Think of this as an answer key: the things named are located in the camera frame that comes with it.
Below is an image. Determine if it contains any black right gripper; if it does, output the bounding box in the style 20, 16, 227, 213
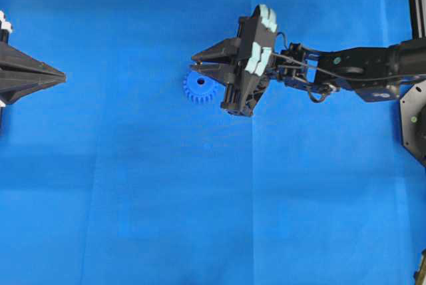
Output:
190, 4, 278, 117

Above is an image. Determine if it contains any blue table cloth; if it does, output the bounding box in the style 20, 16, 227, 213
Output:
1, 0, 425, 284

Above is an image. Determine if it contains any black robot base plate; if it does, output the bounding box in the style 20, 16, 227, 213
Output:
399, 81, 425, 166

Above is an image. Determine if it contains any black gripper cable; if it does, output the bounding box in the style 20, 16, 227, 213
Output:
272, 31, 426, 104

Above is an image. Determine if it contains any dark object at corner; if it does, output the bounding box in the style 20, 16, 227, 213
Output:
413, 249, 426, 285

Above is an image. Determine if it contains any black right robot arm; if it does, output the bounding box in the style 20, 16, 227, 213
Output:
190, 4, 425, 117

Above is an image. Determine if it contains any small blue plastic gear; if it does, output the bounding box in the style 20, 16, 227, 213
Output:
182, 71, 218, 104

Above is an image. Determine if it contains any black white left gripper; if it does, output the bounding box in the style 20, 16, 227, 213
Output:
0, 11, 66, 105

